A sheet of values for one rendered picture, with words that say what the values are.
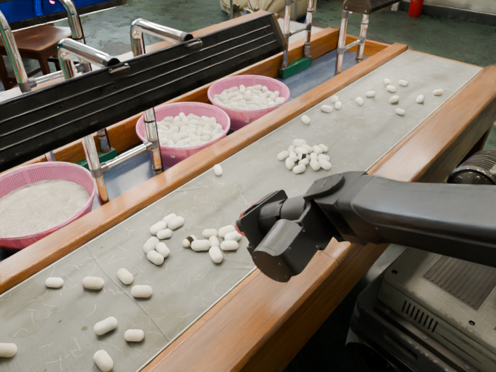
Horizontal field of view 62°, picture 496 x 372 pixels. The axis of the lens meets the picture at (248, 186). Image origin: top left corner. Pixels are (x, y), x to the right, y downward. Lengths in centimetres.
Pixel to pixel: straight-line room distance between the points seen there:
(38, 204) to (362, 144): 83
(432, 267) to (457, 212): 91
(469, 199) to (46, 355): 64
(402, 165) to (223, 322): 61
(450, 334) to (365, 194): 80
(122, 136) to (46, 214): 36
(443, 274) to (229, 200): 63
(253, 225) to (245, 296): 16
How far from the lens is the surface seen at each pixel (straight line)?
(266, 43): 87
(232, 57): 79
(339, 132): 123
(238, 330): 69
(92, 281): 80
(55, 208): 103
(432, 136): 124
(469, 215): 35
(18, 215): 104
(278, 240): 51
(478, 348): 119
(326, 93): 141
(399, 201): 41
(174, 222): 88
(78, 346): 76
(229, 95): 141
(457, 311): 119
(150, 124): 95
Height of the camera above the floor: 135
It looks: 38 degrees down
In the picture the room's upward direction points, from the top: straight up
